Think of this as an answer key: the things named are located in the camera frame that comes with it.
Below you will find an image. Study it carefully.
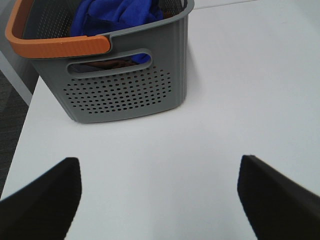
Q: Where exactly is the blue towel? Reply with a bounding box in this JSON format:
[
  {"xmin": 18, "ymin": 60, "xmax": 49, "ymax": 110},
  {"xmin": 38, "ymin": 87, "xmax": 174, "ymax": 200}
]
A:
[{"xmin": 70, "ymin": 0, "xmax": 165, "ymax": 64}]

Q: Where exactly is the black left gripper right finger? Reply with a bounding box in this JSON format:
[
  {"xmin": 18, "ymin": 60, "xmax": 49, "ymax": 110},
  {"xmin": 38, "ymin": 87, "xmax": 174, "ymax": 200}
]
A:
[{"xmin": 237, "ymin": 155, "xmax": 320, "ymax": 240}]

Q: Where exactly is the grey perforated laundry basket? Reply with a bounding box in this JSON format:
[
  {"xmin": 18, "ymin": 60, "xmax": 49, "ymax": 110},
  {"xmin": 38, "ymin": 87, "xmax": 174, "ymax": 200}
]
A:
[{"xmin": 22, "ymin": 0, "xmax": 195, "ymax": 123}]

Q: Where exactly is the brown cloth in basket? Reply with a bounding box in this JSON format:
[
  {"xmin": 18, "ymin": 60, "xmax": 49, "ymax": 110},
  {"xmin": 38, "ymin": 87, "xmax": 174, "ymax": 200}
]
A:
[{"xmin": 85, "ymin": 57, "xmax": 137, "ymax": 70}]

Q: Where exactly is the orange basket handle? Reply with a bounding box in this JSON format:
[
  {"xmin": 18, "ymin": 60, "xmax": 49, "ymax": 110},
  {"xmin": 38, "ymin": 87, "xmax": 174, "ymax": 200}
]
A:
[{"xmin": 5, "ymin": 0, "xmax": 111, "ymax": 59}]

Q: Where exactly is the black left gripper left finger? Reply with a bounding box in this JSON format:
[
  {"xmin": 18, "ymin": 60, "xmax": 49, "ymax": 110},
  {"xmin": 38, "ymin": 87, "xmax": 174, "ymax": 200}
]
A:
[{"xmin": 0, "ymin": 157, "xmax": 82, "ymax": 240}]

